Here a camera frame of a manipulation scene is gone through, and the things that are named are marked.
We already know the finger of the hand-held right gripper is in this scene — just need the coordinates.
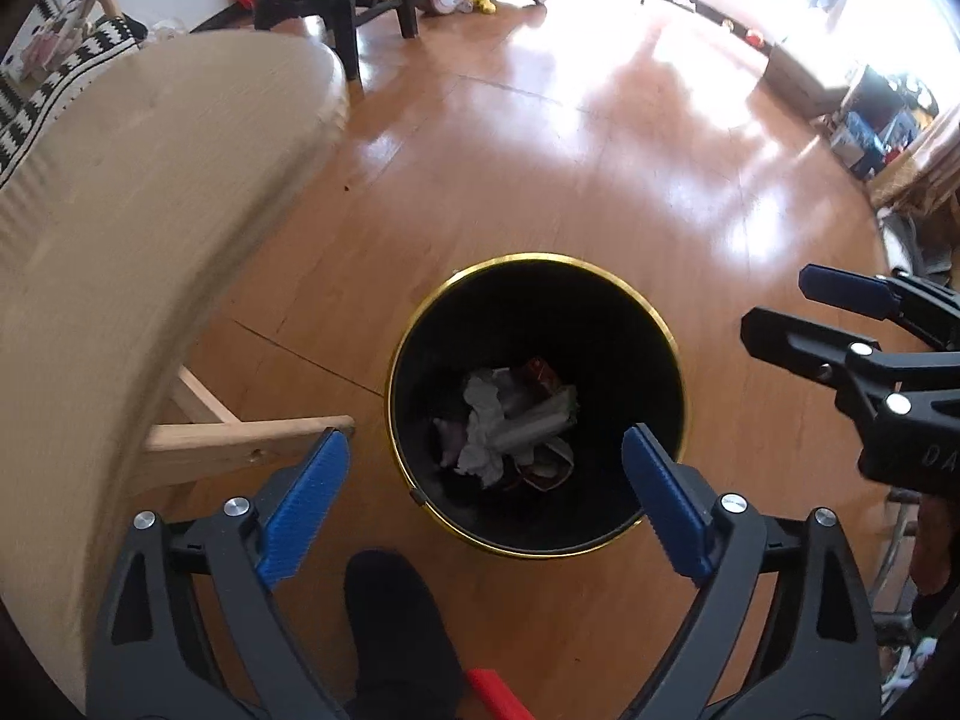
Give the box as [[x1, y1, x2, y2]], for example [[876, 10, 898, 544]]
[[799, 264, 960, 351], [741, 306, 960, 428]]

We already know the red slipper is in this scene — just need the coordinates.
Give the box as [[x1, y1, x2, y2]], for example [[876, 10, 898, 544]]
[[466, 667, 537, 720]]

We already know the wooden table leg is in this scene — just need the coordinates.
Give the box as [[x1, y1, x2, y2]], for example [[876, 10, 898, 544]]
[[141, 366, 356, 503]]

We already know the black shoe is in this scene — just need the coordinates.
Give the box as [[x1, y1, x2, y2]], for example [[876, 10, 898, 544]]
[[343, 549, 470, 720]]

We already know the black white striped blanket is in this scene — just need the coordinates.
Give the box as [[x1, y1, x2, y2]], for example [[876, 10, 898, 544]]
[[0, 0, 143, 188]]

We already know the red box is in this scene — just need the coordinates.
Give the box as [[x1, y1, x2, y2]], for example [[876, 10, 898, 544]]
[[523, 358, 561, 400]]

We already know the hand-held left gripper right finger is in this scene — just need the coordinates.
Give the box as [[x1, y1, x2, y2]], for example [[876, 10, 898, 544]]
[[621, 424, 882, 720]]

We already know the blue white box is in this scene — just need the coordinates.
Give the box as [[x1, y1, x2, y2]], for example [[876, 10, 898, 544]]
[[829, 111, 886, 173]]

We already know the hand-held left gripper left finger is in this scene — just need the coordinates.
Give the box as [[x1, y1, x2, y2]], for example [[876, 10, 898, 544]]
[[85, 426, 353, 720]]

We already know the white tissue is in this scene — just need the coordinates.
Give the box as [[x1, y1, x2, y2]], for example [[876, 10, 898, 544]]
[[454, 367, 511, 487]]

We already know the person's right hand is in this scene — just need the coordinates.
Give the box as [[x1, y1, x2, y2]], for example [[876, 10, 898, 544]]
[[911, 496, 960, 627]]

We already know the wooden furniture panel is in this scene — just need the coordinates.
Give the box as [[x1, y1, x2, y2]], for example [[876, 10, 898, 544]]
[[866, 101, 960, 215]]

